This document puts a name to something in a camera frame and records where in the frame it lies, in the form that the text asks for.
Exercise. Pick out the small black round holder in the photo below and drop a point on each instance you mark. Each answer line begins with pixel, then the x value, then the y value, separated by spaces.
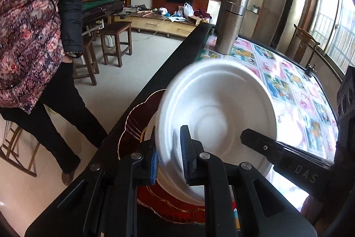
pixel 311 70

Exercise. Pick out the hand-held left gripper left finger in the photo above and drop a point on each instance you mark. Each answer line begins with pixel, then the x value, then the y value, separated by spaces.
pixel 154 167

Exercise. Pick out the purple cloth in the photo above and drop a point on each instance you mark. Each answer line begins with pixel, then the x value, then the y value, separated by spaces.
pixel 203 15

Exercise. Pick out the dark wooden chair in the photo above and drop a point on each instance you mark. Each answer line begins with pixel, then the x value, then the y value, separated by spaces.
pixel 302 45

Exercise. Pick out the white plastic bag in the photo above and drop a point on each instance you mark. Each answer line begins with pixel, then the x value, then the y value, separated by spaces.
pixel 188 10

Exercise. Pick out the dark wooden stool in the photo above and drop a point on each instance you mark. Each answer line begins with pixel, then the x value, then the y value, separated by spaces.
pixel 88 44
pixel 115 28

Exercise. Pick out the small steel thermos flask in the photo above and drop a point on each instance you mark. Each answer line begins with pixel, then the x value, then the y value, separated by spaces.
pixel 226 37

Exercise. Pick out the barred window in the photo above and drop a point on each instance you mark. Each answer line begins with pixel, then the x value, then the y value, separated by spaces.
pixel 332 23

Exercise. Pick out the beige tower air conditioner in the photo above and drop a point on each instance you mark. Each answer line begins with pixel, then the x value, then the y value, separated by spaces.
pixel 298 12

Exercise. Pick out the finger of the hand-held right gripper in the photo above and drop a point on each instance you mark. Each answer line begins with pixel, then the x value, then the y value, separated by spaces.
pixel 277 155

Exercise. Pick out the red scalloped glass plate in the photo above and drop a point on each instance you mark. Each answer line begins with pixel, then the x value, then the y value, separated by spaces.
pixel 166 212

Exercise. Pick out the light wooden television cabinet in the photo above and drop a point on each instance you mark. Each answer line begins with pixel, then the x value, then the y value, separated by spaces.
pixel 155 23

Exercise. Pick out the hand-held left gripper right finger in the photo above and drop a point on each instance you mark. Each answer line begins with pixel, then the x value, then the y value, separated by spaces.
pixel 185 156

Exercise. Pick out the green topped black table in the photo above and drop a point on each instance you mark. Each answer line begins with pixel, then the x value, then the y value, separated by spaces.
pixel 102 8

